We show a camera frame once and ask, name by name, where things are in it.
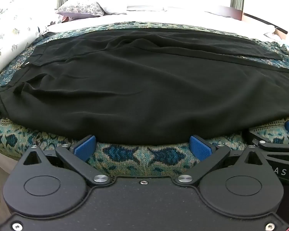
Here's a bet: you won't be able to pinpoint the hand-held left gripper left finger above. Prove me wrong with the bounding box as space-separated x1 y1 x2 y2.
20 135 111 186

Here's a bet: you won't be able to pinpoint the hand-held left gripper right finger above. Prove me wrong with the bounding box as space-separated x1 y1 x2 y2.
175 135 265 186

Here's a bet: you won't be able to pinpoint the black pants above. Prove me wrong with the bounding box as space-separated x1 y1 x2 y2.
0 28 289 145

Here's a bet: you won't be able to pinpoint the teal patterned blanket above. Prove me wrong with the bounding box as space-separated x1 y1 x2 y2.
0 22 289 177

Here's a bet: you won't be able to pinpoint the white crumpled cloth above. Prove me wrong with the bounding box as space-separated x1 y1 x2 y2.
265 27 289 54

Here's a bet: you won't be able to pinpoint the white bed sheet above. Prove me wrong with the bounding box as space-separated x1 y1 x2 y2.
47 5 277 41

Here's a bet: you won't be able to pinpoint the grey floral pillow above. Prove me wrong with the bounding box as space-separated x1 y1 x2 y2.
55 1 106 20

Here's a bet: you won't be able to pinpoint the large white floral cushion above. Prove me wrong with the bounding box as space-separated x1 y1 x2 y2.
0 0 50 81

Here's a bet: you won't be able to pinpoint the plain white pillow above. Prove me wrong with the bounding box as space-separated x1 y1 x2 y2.
96 0 129 15

